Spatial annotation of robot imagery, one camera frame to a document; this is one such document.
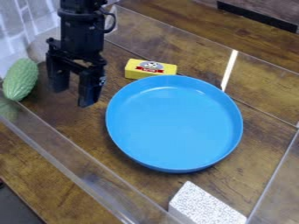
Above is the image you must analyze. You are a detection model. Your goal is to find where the white speckled foam block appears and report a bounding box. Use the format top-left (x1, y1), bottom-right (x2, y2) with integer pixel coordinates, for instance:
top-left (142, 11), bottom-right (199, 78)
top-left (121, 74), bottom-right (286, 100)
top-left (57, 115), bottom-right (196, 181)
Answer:
top-left (168, 181), bottom-right (247, 224)

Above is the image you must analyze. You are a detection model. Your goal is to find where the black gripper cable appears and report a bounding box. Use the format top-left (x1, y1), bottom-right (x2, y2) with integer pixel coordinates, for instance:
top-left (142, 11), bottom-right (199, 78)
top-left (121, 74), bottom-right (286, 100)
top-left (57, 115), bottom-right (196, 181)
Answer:
top-left (99, 6), bottom-right (117, 34)

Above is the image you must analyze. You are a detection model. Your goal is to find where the blue round tray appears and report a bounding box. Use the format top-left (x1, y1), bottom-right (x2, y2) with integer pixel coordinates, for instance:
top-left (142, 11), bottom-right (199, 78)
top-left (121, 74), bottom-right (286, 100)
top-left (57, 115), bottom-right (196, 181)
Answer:
top-left (105, 75), bottom-right (243, 173)

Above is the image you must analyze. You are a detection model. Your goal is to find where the clear acrylic enclosure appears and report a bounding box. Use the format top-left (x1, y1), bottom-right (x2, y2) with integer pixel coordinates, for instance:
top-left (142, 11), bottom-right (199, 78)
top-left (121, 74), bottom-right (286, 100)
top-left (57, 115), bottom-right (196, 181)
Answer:
top-left (0, 0), bottom-right (299, 224)

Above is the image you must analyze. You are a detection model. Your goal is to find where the green bumpy gourd toy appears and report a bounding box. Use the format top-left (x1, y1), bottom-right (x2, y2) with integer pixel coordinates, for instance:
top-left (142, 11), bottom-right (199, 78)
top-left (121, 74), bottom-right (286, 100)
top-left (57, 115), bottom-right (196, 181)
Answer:
top-left (3, 58), bottom-right (39, 102)

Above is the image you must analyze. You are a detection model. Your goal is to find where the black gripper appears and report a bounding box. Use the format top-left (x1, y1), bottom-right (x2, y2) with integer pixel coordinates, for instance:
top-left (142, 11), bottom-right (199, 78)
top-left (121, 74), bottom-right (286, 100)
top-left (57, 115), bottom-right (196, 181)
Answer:
top-left (45, 0), bottom-right (108, 108)

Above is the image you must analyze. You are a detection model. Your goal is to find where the white sheer curtain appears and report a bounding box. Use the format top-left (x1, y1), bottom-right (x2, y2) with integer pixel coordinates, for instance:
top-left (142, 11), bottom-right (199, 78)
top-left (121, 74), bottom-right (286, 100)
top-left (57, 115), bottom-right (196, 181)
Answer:
top-left (0, 0), bottom-right (60, 79)

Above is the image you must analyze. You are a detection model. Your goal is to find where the yellow rectangular block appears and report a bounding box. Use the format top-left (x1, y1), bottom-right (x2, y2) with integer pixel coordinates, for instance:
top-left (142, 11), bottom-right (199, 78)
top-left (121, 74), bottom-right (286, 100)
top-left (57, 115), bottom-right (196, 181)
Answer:
top-left (125, 59), bottom-right (178, 80)

